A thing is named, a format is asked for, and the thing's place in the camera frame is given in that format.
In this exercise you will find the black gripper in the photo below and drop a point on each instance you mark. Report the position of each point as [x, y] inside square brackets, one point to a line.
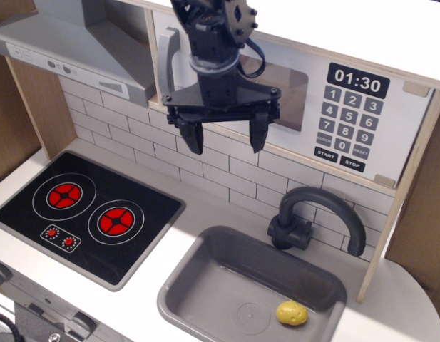
[221, 95]

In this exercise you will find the white toy microwave door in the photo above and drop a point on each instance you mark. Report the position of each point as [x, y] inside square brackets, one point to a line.
[335, 112]

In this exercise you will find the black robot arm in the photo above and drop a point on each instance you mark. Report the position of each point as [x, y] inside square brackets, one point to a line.
[217, 31]

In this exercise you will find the grey range hood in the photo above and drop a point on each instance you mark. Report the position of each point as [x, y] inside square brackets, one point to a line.
[76, 40]

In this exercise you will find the black toy stovetop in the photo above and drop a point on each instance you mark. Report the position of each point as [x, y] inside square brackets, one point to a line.
[91, 219]

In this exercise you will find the grey toy sink basin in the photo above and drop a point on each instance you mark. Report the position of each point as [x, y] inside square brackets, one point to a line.
[228, 286]

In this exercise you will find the yellow toy potato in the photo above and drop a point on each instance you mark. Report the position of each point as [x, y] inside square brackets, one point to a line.
[291, 313]

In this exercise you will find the grey oven control panel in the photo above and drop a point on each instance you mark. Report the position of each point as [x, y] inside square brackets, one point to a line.
[43, 316]

